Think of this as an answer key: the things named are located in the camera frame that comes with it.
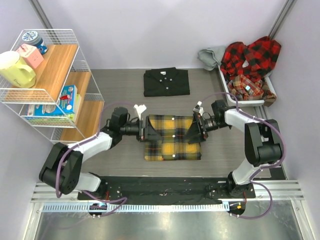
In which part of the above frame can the red black plaid shirt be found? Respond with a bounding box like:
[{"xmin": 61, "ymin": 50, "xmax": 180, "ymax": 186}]
[{"xmin": 220, "ymin": 36, "xmax": 282, "ymax": 83}]

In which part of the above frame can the white slotted cable duct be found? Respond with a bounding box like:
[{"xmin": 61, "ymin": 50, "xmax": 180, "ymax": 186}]
[{"xmin": 42, "ymin": 202, "xmax": 230, "ymax": 213}]

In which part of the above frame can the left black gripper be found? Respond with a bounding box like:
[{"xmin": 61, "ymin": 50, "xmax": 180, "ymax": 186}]
[{"xmin": 120, "ymin": 116, "xmax": 163, "ymax": 142}]

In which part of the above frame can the green box on shelf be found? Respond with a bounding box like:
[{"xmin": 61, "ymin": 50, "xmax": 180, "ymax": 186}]
[{"xmin": 67, "ymin": 93, "xmax": 82, "ymax": 123}]

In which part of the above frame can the yellow green pitcher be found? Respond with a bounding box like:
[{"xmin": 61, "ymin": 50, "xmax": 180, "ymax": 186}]
[{"xmin": 0, "ymin": 51, "xmax": 36, "ymax": 89}]

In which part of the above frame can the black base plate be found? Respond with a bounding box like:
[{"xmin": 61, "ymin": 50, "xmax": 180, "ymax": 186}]
[{"xmin": 92, "ymin": 176, "xmax": 256, "ymax": 204}]

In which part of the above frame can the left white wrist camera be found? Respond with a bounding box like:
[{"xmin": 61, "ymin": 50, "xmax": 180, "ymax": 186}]
[{"xmin": 133, "ymin": 104, "xmax": 147, "ymax": 120}]

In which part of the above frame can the pink cube box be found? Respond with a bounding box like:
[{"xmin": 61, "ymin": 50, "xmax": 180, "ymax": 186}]
[{"xmin": 16, "ymin": 43, "xmax": 44, "ymax": 69}]

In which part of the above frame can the yellow plaid long sleeve shirt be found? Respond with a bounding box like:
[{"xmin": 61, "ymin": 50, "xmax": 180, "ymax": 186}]
[{"xmin": 144, "ymin": 114, "xmax": 202, "ymax": 162}]

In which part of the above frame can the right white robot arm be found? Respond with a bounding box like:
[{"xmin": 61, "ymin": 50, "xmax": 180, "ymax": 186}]
[{"xmin": 184, "ymin": 100, "xmax": 284, "ymax": 198}]

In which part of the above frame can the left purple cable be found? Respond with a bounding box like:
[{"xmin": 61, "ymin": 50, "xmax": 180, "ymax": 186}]
[{"xmin": 55, "ymin": 101, "xmax": 140, "ymax": 217}]

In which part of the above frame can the white laundry basket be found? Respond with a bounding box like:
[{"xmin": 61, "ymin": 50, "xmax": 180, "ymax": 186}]
[{"xmin": 218, "ymin": 66, "xmax": 276, "ymax": 108}]

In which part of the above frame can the purple cable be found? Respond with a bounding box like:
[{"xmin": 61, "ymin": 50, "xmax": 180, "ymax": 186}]
[
  {"xmin": 199, "ymin": 92, "xmax": 286, "ymax": 220},
  {"xmin": 55, "ymin": 101, "xmax": 140, "ymax": 217}
]

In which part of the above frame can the brown plaid shirt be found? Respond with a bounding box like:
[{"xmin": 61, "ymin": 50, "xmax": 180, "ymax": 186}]
[{"xmin": 226, "ymin": 74, "xmax": 277, "ymax": 107}]

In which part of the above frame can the white wire shelf rack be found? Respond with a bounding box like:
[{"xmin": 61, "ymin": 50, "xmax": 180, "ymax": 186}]
[{"xmin": 0, "ymin": 29, "xmax": 104, "ymax": 144}]

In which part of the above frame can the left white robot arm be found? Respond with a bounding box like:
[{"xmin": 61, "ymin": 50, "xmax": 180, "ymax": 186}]
[{"xmin": 39, "ymin": 105, "xmax": 161, "ymax": 200}]

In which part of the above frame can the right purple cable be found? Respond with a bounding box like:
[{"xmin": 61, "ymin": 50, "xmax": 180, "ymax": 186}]
[{"xmin": 199, "ymin": 92, "xmax": 286, "ymax": 220}]

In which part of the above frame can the folded black shirt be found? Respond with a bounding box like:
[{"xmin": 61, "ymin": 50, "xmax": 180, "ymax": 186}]
[{"xmin": 143, "ymin": 67, "xmax": 190, "ymax": 97}]

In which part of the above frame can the blue product box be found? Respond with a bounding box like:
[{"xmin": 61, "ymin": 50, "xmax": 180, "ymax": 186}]
[{"xmin": 26, "ymin": 84, "xmax": 78, "ymax": 117}]

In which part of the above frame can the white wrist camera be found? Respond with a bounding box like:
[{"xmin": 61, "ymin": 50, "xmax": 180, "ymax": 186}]
[
  {"xmin": 192, "ymin": 101, "xmax": 204, "ymax": 116},
  {"xmin": 133, "ymin": 104, "xmax": 147, "ymax": 120}
]

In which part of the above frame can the blue patterned tin can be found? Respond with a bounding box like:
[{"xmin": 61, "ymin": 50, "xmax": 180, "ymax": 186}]
[{"xmin": 21, "ymin": 30, "xmax": 48, "ymax": 55}]

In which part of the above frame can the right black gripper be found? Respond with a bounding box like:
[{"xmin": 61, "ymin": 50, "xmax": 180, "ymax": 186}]
[{"xmin": 184, "ymin": 112, "xmax": 229, "ymax": 145}]

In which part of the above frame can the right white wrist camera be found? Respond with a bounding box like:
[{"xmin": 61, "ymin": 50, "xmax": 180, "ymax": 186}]
[{"xmin": 192, "ymin": 101, "xmax": 204, "ymax": 116}]

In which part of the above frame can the grey crumpled shirt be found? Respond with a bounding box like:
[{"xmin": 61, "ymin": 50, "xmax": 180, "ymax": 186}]
[{"xmin": 197, "ymin": 46, "xmax": 227, "ymax": 71}]

